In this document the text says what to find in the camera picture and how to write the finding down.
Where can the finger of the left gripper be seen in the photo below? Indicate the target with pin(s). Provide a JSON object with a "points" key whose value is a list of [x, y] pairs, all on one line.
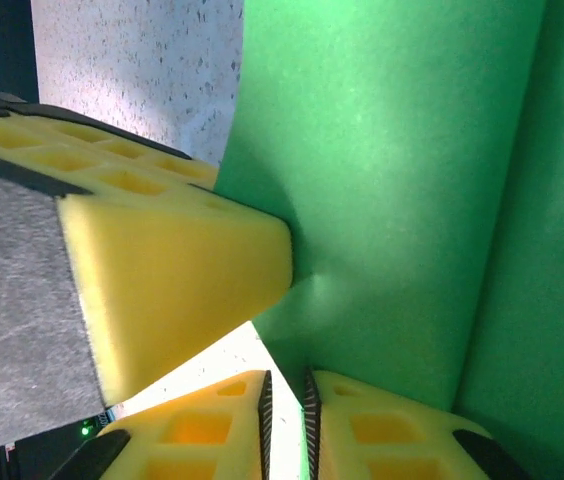
{"points": [[72, 155], [162, 280]]}

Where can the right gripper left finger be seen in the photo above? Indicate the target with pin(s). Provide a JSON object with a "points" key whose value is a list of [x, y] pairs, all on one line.
{"points": [[197, 440]]}

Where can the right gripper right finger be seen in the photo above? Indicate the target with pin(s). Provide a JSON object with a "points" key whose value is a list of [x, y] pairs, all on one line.
{"points": [[387, 445]]}

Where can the green square paper sheet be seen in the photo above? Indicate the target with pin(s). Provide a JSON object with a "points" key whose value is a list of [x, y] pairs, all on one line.
{"points": [[402, 175]]}

